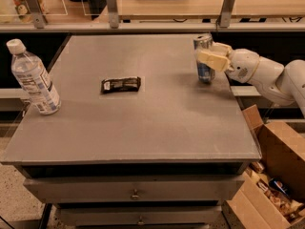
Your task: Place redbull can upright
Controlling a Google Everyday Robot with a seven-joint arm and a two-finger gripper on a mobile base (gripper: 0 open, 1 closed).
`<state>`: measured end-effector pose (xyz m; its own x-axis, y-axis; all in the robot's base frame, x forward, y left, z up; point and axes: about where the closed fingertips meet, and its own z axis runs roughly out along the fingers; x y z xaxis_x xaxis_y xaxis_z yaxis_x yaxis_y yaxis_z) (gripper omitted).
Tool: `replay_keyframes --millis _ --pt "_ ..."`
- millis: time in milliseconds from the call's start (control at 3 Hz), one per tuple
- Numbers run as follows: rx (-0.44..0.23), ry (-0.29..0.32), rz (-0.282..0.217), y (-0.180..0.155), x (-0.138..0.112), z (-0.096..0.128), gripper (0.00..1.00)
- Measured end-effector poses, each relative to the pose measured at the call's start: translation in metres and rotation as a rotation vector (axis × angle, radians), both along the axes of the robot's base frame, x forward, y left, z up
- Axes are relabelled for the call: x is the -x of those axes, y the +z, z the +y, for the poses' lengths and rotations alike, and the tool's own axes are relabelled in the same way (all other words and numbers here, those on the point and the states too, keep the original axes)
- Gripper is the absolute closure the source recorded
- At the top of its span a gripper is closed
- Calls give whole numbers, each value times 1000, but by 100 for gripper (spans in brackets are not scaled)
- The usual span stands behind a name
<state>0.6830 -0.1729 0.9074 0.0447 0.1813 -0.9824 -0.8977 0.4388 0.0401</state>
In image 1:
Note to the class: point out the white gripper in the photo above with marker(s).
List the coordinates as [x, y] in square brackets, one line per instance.
[244, 66]

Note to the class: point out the silver blue redbull can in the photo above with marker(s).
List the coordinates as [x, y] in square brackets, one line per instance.
[205, 74]

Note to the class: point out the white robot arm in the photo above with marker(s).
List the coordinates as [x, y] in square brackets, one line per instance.
[283, 85]

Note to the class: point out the blue pepsi can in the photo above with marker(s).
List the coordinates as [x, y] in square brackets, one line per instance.
[279, 186]

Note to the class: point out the black snack wrapper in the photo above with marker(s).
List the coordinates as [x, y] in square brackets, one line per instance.
[117, 85]

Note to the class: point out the grey drawer cabinet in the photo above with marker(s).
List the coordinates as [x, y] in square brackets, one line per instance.
[173, 126]

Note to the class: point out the snack packets in box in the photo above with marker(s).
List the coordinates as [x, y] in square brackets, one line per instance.
[289, 208]

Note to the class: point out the open cardboard box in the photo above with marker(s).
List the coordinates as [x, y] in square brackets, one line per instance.
[282, 143]

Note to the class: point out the upper grey drawer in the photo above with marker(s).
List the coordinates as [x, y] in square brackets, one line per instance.
[118, 189]

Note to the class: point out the grey drawer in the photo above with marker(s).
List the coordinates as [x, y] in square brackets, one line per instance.
[118, 216]
[118, 189]

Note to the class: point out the lower grey drawer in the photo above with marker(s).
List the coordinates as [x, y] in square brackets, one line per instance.
[118, 216]

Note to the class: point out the brass upper drawer knob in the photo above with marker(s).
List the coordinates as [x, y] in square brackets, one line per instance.
[134, 195]

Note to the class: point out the brass drawer knob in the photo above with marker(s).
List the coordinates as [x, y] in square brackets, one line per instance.
[134, 195]
[140, 222]

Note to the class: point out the brass lower drawer knob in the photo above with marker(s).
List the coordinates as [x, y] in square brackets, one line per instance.
[140, 222]

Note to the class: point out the clear plastic water bottle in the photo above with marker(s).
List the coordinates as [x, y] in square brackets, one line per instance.
[33, 77]

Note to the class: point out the right metal bracket post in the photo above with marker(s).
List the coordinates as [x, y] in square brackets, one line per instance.
[225, 15]

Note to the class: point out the metal bracket post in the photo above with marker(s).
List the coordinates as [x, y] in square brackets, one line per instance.
[38, 17]
[113, 14]
[225, 15]

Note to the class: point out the middle metal bracket post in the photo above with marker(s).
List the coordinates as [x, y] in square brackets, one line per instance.
[113, 14]

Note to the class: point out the left metal bracket post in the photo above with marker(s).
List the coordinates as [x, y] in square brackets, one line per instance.
[38, 17]

